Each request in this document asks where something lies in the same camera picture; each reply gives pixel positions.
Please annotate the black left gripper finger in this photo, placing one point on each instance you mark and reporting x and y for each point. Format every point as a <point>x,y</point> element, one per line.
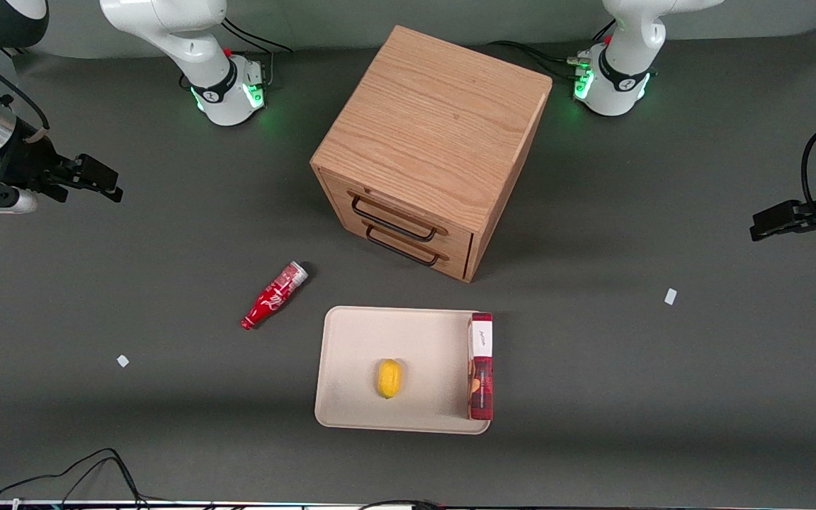
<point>780,210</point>
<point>776,228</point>

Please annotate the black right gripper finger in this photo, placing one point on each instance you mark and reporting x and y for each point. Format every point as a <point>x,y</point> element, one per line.
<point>96,168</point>
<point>100,191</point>

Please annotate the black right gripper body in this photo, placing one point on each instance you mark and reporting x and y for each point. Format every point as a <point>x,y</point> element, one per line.
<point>20,164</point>

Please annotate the red coke bottle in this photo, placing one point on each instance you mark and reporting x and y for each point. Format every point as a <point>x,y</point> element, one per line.
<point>273,296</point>

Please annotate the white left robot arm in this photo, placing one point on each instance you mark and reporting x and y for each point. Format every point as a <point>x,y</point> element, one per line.
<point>627,64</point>

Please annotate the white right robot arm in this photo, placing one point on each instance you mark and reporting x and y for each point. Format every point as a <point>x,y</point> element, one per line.
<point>195,49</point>

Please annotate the beige plastic tray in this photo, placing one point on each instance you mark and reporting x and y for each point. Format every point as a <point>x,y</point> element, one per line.
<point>372,340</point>

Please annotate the red snack box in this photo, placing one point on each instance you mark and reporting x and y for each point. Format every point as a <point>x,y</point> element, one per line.
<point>481,368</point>

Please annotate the wooden drawer cabinet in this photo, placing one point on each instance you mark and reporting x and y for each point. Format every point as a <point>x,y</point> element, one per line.
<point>436,134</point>

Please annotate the yellow lemon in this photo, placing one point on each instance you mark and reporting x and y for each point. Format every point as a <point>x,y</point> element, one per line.
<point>389,378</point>

